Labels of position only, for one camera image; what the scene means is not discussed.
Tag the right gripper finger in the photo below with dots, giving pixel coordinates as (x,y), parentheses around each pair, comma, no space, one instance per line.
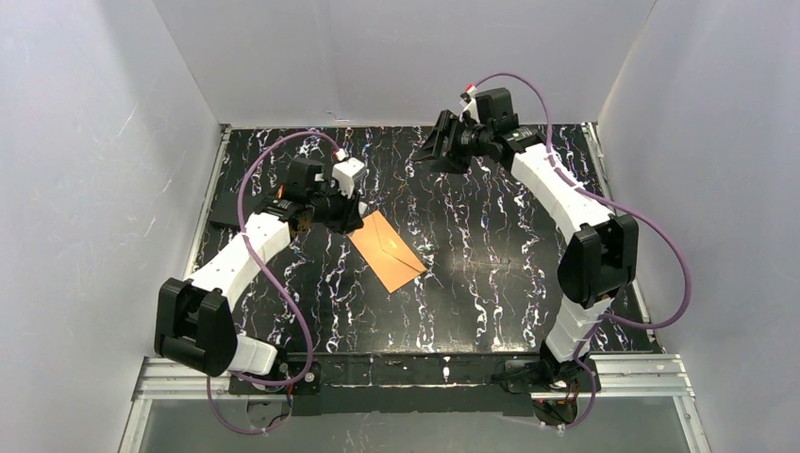
(454,166)
(436,142)

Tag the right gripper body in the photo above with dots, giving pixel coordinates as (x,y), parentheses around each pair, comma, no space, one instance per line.
(450,140)

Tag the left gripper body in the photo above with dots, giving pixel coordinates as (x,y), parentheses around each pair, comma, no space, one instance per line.
(341,212)

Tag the orange brown envelope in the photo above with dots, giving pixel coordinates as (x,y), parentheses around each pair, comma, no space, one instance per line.
(387,254)

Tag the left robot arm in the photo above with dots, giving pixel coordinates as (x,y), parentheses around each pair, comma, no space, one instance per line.
(194,324)

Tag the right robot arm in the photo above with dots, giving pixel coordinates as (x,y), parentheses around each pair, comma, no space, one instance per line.
(602,247)

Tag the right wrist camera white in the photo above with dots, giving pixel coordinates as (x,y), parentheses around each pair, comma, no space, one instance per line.
(469,113)

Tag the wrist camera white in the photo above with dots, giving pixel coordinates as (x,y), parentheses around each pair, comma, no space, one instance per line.
(348,172)
(469,113)

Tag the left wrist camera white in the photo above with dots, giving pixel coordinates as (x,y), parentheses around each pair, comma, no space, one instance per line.
(348,172)

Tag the aluminium rail frame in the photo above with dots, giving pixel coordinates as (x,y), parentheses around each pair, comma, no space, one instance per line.
(420,403)

